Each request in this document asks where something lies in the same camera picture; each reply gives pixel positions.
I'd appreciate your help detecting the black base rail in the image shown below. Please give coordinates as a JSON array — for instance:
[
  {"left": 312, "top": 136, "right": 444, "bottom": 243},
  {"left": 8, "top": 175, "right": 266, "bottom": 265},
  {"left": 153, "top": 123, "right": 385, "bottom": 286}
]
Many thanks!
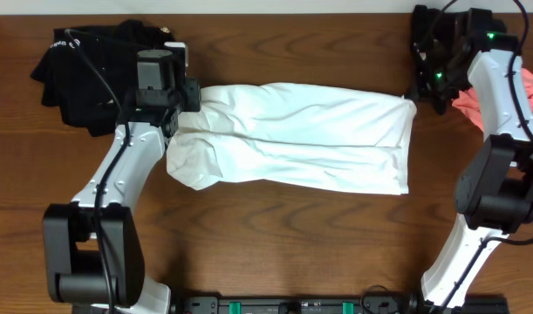
[{"left": 174, "top": 285, "right": 509, "bottom": 314}]

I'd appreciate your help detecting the black jacket with gold buttons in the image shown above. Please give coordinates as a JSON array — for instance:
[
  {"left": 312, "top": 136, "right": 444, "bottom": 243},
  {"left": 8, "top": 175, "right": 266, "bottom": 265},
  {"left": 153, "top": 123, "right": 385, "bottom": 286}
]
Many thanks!
[{"left": 31, "top": 19, "right": 174, "bottom": 137}]

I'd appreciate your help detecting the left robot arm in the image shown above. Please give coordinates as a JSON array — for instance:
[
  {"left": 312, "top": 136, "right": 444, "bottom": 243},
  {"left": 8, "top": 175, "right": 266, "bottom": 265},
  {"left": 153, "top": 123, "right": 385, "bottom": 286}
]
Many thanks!
[{"left": 43, "top": 78, "right": 201, "bottom": 313}]

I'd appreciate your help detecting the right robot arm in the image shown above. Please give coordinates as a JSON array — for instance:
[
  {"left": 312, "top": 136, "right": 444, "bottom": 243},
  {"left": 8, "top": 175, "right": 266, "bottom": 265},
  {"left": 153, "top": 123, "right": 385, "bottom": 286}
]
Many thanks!
[{"left": 407, "top": 4, "right": 533, "bottom": 313}]

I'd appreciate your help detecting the white t-shirt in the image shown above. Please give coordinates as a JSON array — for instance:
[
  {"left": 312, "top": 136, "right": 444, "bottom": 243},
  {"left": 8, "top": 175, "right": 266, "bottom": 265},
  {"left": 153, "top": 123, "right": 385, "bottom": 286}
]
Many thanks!
[{"left": 167, "top": 83, "right": 416, "bottom": 195}]

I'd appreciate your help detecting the black crumpled garment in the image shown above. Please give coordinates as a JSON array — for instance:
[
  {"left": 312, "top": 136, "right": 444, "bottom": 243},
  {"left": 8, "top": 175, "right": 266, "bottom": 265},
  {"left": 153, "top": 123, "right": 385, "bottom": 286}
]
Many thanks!
[{"left": 410, "top": 4, "right": 468, "bottom": 66}]

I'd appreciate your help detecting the pink crumpled garment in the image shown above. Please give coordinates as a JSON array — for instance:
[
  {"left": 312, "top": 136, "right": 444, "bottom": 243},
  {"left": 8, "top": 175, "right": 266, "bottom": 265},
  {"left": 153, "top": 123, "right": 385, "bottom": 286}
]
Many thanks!
[{"left": 451, "top": 67, "right": 533, "bottom": 134}]

